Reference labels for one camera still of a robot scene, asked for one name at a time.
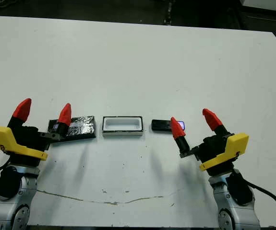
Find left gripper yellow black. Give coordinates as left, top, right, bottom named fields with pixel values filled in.
left=0, top=98, right=72, bottom=167

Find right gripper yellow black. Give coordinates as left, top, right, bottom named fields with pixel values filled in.
left=170, top=108, right=250, bottom=177

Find black camera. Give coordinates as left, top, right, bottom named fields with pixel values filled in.
left=151, top=119, right=186, bottom=132

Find black box lid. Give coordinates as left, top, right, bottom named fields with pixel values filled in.
left=48, top=115, right=97, bottom=142

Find white cabinet edge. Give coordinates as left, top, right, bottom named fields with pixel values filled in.
left=239, top=0, right=276, bottom=6

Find white-lined camera box base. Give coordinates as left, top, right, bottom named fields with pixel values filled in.
left=102, top=115, right=144, bottom=138

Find black ribbed post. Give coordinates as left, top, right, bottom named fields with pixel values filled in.
left=163, top=0, right=177, bottom=25

